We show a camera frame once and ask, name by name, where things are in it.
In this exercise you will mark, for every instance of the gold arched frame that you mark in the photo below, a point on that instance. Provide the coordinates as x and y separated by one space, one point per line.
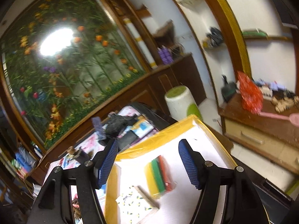
230 21

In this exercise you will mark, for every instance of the yellow-rimmed white box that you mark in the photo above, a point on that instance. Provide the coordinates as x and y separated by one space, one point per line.
168 142

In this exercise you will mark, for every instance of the wooden dresser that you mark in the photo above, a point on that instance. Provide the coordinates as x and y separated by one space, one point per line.
257 130

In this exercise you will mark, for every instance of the beige plush toy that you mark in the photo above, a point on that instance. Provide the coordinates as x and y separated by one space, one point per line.
283 105

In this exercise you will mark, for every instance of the black smartphone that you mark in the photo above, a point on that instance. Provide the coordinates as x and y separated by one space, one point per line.
127 140

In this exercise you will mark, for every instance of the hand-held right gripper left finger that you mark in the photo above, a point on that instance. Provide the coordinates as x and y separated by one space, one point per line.
106 165

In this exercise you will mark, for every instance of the red patterned plastic bag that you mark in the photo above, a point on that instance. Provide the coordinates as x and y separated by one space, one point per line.
250 95

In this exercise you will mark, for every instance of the multicolour sponge pack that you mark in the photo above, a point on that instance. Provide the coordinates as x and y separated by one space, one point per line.
156 177

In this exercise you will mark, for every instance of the black dustpan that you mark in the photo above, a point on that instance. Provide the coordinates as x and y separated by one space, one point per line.
229 91

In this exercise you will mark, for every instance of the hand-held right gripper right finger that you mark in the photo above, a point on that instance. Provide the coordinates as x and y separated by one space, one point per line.
189 165

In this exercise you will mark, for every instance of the white tube with yellow bands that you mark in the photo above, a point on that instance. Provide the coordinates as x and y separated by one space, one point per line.
140 42

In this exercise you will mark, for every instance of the green flat box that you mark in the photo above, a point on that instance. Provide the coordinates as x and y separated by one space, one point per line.
254 33

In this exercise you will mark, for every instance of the purple bottle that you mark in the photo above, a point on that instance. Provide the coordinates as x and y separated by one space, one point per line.
162 54
169 55

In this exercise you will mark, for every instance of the black bag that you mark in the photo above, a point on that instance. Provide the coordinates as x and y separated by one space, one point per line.
215 37

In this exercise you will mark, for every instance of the white and green stool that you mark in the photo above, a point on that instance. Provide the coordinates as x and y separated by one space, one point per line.
179 102

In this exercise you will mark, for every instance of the printed cartoon tablecloth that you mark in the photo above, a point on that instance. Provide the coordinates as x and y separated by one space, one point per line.
91 142

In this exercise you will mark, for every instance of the artificial flower display panel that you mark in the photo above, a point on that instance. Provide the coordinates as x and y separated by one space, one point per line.
81 74

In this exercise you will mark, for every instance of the brown woven basket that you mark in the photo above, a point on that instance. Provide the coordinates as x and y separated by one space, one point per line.
167 31

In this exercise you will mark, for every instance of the pink plastic spoon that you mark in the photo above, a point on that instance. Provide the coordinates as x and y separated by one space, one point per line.
275 116

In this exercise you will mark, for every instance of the dark bottle with cork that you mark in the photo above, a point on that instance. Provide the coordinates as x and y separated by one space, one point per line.
80 155

